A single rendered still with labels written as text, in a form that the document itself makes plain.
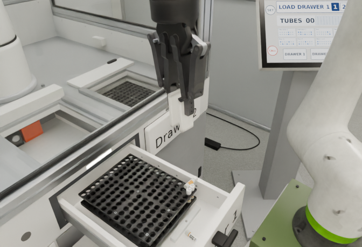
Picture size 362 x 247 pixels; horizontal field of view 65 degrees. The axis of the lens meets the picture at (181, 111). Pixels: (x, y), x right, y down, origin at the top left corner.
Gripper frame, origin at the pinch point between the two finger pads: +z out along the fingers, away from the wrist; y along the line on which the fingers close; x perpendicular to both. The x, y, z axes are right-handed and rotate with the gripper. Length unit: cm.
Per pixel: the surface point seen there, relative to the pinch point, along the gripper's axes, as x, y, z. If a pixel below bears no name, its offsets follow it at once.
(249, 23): 147, -90, 21
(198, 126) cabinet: 39, -35, 36
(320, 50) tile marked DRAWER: 85, -11, 11
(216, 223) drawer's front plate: -0.1, 8.9, 22.6
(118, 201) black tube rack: -10.9, -11.4, 23.7
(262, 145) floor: 133, -61, 108
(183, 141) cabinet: 28, -33, 37
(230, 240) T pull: 0.0, 12.5, 24.5
